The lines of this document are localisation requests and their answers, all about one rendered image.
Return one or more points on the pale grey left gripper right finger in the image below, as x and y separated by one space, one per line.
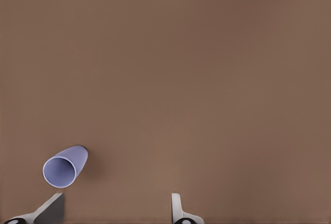
176 208

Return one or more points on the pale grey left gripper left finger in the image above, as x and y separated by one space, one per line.
49 209

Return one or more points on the purple cup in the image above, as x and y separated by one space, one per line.
64 166

